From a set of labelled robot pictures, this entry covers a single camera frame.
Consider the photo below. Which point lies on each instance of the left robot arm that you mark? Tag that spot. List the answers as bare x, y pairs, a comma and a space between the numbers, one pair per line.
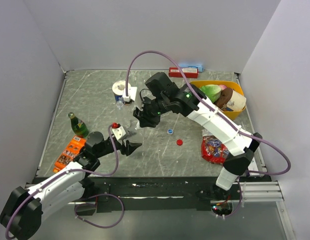
26, 209

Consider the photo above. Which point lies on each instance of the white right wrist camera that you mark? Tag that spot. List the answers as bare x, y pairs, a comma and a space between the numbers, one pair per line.
128, 95

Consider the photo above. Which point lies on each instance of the green lettuce toy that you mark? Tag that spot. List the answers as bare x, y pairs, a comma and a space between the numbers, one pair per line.
212, 91

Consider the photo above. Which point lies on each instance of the blue white bottle cap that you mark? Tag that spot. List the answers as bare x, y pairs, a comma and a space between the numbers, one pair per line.
170, 131

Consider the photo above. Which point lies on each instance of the brown bread toy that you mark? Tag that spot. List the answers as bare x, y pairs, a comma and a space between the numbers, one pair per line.
224, 98

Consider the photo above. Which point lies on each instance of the red bottle cap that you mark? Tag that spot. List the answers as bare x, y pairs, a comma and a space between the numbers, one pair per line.
179, 142

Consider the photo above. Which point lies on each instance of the orange snack box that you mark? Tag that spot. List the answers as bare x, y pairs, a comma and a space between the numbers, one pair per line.
72, 149

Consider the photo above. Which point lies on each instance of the red rectangular box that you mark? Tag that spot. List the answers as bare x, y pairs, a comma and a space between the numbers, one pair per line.
189, 72

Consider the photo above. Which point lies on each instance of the yellow plastic basket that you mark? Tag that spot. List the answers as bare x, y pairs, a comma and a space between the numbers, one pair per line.
236, 87

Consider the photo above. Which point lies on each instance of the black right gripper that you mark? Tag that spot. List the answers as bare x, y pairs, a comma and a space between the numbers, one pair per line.
145, 120

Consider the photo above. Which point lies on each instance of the beige paper cup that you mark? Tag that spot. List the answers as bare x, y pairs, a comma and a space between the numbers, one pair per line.
235, 102

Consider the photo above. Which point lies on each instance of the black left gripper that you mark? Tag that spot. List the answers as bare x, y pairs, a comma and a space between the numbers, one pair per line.
130, 146

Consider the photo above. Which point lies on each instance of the red snack bag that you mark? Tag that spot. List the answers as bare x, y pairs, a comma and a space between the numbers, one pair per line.
213, 151

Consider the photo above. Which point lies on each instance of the green glass bottle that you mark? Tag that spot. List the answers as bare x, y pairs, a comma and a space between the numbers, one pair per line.
79, 128

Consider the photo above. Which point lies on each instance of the small clear plastic bottle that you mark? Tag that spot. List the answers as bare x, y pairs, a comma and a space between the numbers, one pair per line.
119, 104

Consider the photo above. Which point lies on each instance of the toilet paper roll blue wrapper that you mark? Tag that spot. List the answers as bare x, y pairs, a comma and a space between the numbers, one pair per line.
118, 89

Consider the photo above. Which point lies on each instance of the blue packet behind box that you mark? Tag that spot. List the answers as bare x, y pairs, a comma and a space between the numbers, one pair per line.
198, 66

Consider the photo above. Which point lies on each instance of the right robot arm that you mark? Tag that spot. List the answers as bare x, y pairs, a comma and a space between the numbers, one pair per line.
193, 104

